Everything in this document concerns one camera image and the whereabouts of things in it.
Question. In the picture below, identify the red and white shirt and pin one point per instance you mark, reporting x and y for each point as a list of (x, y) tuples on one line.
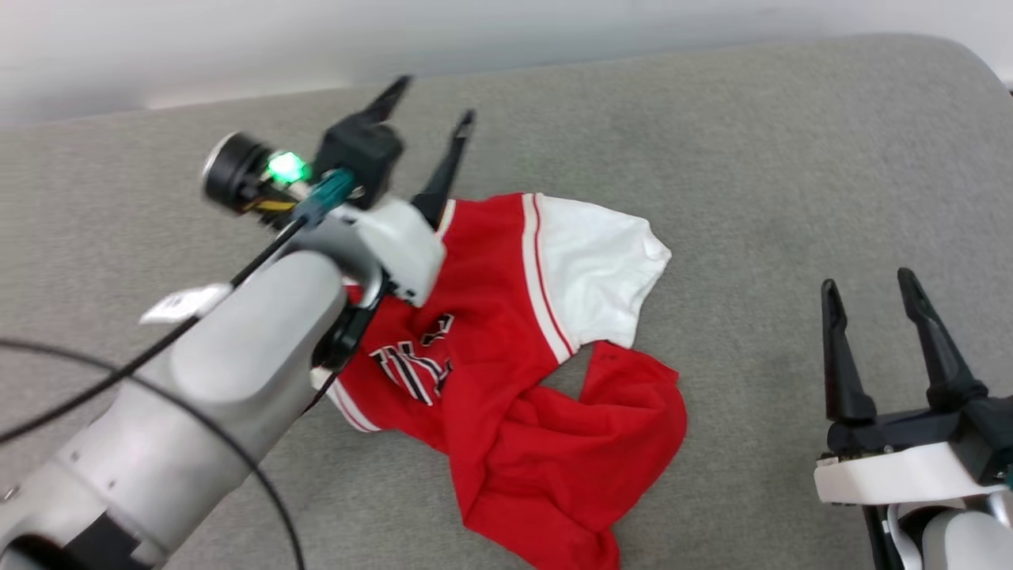
[(506, 372)]

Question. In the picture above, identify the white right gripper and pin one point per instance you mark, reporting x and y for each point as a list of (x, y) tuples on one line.
[(910, 463)]

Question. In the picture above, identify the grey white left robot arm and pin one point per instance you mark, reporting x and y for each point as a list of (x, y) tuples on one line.
[(237, 364)]

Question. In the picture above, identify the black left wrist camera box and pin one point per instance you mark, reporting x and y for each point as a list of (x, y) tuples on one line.
[(360, 154)]

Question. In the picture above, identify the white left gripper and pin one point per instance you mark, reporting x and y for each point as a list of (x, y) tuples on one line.
[(396, 245)]

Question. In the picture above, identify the teal left camera connector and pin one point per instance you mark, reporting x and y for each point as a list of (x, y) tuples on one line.
[(324, 196)]

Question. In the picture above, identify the grey fabric sofa seat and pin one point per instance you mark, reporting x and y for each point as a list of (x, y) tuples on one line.
[(712, 158)]

